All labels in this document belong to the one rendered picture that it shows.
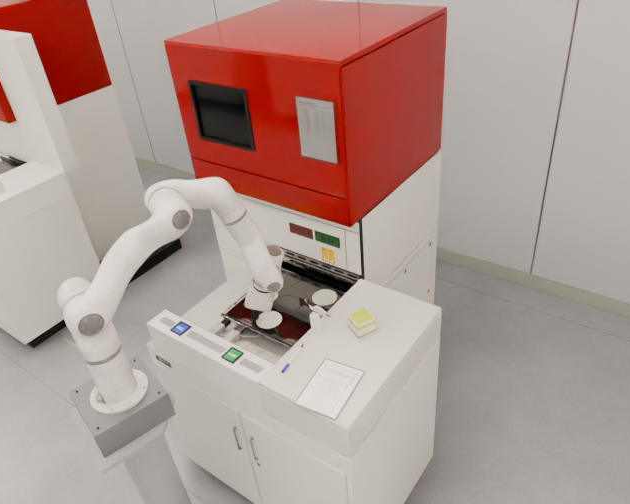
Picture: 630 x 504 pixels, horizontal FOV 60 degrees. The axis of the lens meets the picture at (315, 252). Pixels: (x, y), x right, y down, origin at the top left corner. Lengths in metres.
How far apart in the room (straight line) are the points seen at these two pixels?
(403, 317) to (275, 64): 0.97
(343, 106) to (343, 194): 0.32
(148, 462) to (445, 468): 1.34
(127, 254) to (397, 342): 0.91
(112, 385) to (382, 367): 0.86
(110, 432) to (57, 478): 1.23
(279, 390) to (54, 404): 1.91
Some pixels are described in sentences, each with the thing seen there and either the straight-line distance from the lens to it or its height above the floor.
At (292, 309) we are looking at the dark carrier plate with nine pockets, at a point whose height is 0.90.
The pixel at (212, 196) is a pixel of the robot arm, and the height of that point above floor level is 1.51.
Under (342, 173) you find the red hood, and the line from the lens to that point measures 1.88.
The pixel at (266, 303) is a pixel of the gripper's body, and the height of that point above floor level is 1.00.
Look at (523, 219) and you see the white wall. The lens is 3.51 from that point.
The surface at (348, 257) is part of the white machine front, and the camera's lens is 2.14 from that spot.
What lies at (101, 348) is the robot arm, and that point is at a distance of 1.80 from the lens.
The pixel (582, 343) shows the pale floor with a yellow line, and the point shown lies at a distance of 3.44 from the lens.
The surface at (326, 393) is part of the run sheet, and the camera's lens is 1.74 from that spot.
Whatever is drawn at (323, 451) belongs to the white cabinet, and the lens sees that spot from 1.84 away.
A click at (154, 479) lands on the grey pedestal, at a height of 0.53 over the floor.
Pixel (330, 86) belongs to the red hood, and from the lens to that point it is 1.78.
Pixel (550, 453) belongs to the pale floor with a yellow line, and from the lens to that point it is 2.90.
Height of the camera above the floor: 2.29
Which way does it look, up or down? 35 degrees down
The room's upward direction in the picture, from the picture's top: 6 degrees counter-clockwise
